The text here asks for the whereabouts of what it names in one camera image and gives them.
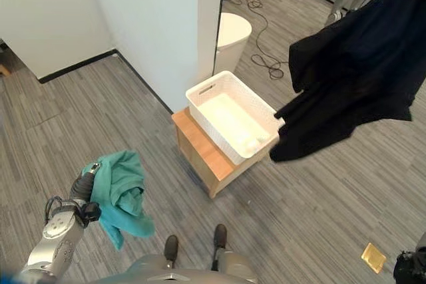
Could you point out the robot left arm silver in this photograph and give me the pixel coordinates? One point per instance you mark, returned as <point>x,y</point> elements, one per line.
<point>56,230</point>

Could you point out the black cloth garment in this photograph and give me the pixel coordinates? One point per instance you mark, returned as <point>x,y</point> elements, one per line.
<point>352,74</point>

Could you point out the robot dark foot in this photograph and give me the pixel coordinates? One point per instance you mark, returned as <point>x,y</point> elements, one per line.
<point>171,247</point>
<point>220,234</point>

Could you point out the gold floor socket plate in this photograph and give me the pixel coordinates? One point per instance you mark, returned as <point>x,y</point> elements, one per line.
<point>373,257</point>

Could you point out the low wooden stool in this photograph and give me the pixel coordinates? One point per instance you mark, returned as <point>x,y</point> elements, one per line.
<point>203,151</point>

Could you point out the white round bin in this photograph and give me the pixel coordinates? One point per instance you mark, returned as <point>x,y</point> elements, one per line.
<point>231,36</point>

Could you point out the robot right dark foot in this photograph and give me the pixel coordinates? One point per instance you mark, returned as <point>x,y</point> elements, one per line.
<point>220,234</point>

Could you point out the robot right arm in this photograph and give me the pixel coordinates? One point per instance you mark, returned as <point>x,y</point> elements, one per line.
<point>411,264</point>

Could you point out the white plastic laundry basket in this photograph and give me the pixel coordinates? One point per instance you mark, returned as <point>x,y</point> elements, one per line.
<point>229,121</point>

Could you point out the robot silver body and legs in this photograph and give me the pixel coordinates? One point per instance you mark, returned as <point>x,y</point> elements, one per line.
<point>229,264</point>

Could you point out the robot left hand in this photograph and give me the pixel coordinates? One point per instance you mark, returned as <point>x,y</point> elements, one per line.
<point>81,187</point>

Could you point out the robot left dark foot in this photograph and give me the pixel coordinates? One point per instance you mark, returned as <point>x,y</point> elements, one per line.
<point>171,247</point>

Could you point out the dark furniture edge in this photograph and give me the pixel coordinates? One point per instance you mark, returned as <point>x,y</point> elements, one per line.
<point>3,61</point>

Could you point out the teal cloth garment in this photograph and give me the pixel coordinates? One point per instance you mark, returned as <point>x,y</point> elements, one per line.
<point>123,181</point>

